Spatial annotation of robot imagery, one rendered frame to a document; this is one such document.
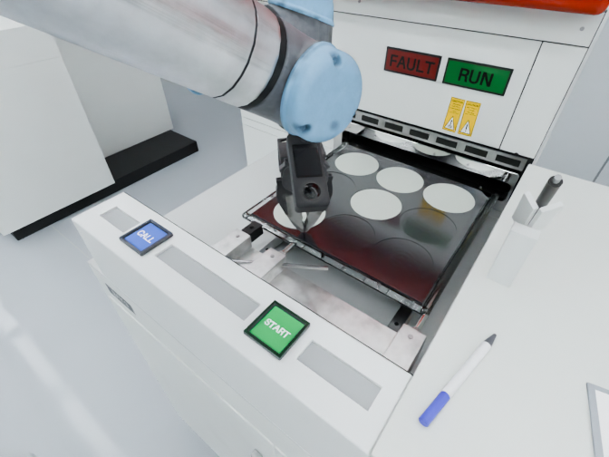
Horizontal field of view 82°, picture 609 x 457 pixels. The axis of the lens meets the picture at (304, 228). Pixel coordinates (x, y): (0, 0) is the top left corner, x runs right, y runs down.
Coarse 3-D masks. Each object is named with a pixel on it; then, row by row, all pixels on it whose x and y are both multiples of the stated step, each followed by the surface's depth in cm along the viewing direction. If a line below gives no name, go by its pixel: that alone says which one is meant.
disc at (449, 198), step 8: (440, 184) 75; (448, 184) 75; (424, 192) 72; (432, 192) 72; (440, 192) 72; (448, 192) 72; (456, 192) 72; (464, 192) 72; (432, 200) 70; (440, 200) 70; (448, 200) 70; (456, 200) 70; (464, 200) 70; (472, 200) 70; (440, 208) 68; (448, 208) 68; (456, 208) 68; (464, 208) 68; (472, 208) 68
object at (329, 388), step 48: (96, 240) 54; (192, 240) 53; (144, 288) 51; (192, 288) 46; (240, 288) 46; (192, 336) 48; (240, 336) 41; (336, 336) 41; (240, 384) 46; (288, 384) 36; (336, 384) 37; (384, 384) 36; (288, 432) 44; (336, 432) 34
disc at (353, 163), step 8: (352, 152) 85; (336, 160) 82; (344, 160) 82; (352, 160) 82; (360, 160) 82; (368, 160) 82; (376, 160) 82; (344, 168) 79; (352, 168) 79; (360, 168) 79; (368, 168) 79; (376, 168) 79
